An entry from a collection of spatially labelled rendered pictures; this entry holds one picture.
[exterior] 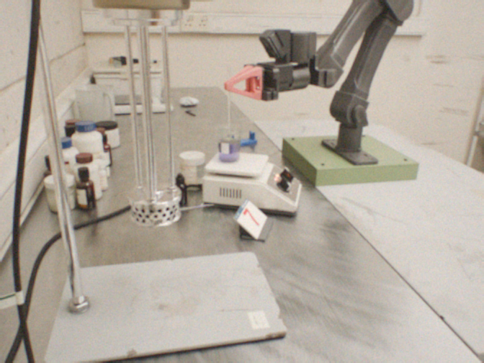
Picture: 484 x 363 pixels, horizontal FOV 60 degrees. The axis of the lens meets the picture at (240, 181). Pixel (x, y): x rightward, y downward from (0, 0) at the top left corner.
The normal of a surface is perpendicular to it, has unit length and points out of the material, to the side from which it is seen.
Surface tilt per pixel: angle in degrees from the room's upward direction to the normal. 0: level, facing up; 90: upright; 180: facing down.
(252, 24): 90
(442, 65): 90
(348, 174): 90
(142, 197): 0
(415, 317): 0
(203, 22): 90
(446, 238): 0
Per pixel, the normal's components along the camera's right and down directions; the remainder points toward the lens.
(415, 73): 0.21, 0.37
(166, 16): 0.68, 0.29
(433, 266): 0.02, -0.93
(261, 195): -0.21, 0.37
